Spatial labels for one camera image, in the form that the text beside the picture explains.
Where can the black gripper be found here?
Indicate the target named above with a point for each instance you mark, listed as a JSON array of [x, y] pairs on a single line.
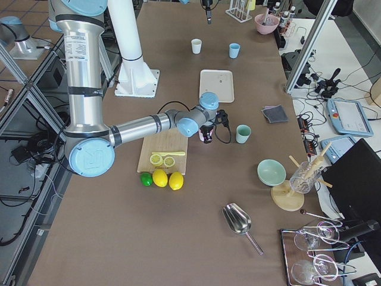
[[208, 12], [206, 130]]

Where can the pink cup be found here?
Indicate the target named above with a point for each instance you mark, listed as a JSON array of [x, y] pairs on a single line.
[[205, 134]]

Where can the cream white cup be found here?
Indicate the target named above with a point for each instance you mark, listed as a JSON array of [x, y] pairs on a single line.
[[196, 45]]

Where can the green cup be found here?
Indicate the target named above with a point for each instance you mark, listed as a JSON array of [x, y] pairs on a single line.
[[243, 132]]

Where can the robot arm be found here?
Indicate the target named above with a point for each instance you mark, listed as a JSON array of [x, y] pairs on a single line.
[[90, 143], [208, 6]]

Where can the beige rabbit tray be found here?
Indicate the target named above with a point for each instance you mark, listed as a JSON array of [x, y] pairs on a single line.
[[219, 82]]

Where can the yellow plastic knife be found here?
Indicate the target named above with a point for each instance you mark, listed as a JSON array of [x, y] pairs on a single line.
[[174, 153]]

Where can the blue cup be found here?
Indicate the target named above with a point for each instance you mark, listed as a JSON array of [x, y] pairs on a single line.
[[234, 49]]

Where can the wooden cutting board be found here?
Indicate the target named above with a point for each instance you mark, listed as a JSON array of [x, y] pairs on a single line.
[[166, 141]]

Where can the lemon slice lower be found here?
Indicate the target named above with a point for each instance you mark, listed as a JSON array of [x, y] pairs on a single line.
[[169, 161]]

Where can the lemon slice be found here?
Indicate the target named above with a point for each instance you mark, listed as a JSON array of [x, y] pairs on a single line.
[[169, 161], [156, 160]]

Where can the yellow lemon lower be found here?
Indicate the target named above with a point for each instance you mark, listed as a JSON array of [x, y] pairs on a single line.
[[176, 181]]

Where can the yellow lemon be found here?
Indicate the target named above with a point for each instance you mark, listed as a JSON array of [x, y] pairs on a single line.
[[160, 178], [176, 181]]

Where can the lemon slice upper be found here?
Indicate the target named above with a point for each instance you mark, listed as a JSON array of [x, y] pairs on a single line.
[[156, 160]]

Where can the metal muddler in bowl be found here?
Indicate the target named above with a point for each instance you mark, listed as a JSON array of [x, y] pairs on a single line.
[[265, 17]]

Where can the pink bowl with ice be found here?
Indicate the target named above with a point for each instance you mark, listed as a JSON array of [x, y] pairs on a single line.
[[267, 26]]

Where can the yellow lemon upper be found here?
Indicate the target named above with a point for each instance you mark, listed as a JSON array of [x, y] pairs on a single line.
[[160, 178]]

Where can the grey cloth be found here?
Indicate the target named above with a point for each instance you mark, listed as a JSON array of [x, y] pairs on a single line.
[[274, 114]]

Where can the green lime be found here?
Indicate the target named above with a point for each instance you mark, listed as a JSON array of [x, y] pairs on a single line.
[[146, 179]]

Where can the green bowl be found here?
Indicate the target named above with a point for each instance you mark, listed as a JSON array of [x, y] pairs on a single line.
[[271, 172]]

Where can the metal scoop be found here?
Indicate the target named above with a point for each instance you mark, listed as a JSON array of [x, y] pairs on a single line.
[[240, 223]]

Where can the wooden cup stand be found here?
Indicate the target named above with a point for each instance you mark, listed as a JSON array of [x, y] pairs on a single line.
[[285, 197]]

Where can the clear glass cup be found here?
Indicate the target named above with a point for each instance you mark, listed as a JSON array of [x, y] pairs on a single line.
[[304, 178]]

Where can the teach pendant tablet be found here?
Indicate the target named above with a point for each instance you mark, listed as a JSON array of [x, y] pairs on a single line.
[[348, 117]]

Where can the wine glass upper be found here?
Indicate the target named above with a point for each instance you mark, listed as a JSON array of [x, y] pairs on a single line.
[[310, 237]]

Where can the wine glass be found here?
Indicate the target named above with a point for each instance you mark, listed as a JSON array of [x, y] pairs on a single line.
[[310, 237], [321, 268]]

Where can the black monitor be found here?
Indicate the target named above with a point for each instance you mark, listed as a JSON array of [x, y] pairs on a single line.
[[355, 180]]

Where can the wine glass lower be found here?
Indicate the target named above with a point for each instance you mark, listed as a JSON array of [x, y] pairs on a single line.
[[321, 268]]

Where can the white wire rack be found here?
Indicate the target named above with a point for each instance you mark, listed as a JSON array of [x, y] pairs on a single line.
[[240, 10]]

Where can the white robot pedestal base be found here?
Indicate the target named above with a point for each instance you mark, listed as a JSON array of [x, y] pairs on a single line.
[[135, 78]]

